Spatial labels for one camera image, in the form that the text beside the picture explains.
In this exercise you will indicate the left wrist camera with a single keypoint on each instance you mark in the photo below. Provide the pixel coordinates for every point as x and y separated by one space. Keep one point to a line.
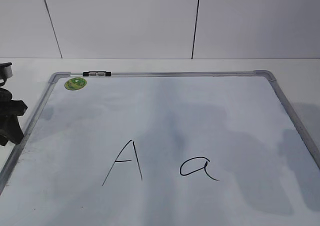
5 72

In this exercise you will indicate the green round magnet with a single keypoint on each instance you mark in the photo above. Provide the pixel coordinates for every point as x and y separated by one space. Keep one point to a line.
75 84

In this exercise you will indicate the black whiteboard hanger clip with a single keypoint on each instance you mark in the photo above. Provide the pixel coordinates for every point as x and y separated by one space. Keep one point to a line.
96 74

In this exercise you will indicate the white magnetic whiteboard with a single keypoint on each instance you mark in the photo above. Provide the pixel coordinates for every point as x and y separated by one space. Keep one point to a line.
163 149

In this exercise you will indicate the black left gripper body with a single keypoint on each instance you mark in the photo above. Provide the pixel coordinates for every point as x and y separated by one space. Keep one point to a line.
10 107

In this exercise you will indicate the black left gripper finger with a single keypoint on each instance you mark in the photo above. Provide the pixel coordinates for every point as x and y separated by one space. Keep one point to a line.
13 131
4 139

